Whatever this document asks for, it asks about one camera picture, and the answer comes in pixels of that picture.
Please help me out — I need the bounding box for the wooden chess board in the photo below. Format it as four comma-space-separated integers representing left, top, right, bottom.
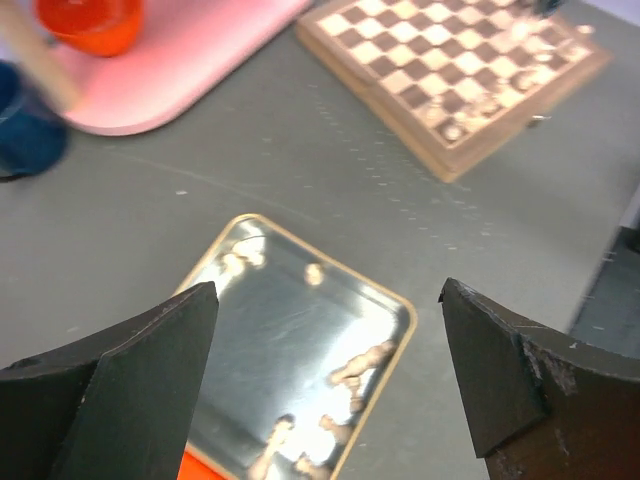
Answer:
296, 0, 611, 183

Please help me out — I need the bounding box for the gold metal tin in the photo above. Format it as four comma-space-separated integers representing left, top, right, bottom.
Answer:
183, 214, 417, 479

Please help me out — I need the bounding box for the dark blue mug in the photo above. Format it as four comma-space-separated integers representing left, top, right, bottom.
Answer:
1, 60, 69, 183

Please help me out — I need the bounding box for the orange metal tin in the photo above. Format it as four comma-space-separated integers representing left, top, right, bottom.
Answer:
177, 452, 224, 480

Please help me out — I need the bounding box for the white rook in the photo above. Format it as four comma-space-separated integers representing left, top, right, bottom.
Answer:
442, 123, 465, 143

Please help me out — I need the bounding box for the small orange bowl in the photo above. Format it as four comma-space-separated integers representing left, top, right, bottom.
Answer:
33, 0, 145, 57

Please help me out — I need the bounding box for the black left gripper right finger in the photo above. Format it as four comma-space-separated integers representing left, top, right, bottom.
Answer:
439, 278, 639, 479

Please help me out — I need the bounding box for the white piece in tin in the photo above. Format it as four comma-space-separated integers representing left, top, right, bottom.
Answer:
247, 414, 295, 480

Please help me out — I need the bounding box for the pink three-tier shelf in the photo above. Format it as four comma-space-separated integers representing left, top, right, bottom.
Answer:
0, 0, 314, 137

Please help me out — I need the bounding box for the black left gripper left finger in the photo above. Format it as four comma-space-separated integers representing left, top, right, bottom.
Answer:
1, 281, 219, 479

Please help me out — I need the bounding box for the white pawn in tin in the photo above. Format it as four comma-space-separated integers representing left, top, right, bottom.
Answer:
304, 263, 324, 286

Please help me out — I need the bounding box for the white bishop in tin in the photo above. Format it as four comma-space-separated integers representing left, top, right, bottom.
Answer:
327, 340, 396, 389

